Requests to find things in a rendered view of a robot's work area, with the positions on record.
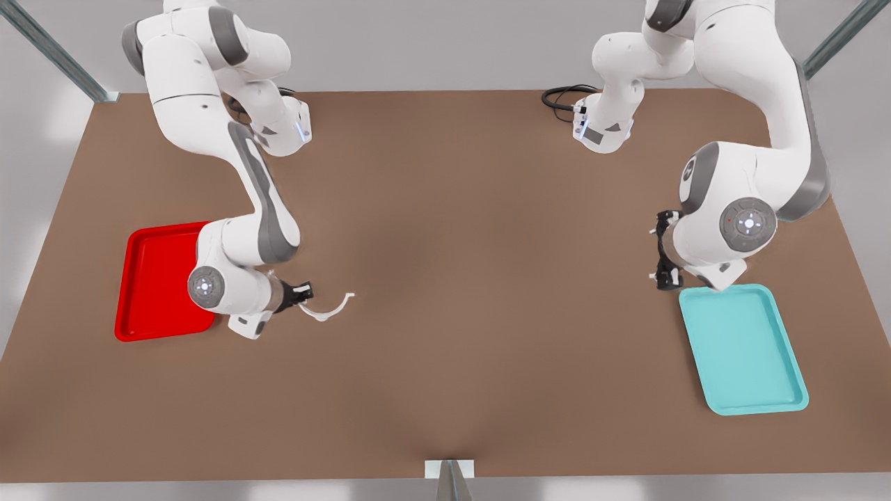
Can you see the teal rectangular tray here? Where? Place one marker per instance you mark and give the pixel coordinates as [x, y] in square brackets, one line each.
[745, 351]

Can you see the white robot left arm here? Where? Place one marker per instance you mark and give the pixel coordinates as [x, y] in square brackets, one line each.
[752, 83]

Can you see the silver frame post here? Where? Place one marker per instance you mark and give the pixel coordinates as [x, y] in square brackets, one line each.
[52, 49]
[451, 479]
[839, 35]

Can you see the white drainage pipe clamp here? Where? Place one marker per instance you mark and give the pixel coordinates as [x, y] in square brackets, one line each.
[324, 316]

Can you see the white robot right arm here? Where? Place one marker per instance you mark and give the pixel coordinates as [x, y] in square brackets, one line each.
[188, 104]

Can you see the red rectangular tray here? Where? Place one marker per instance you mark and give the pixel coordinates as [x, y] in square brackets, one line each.
[156, 285]

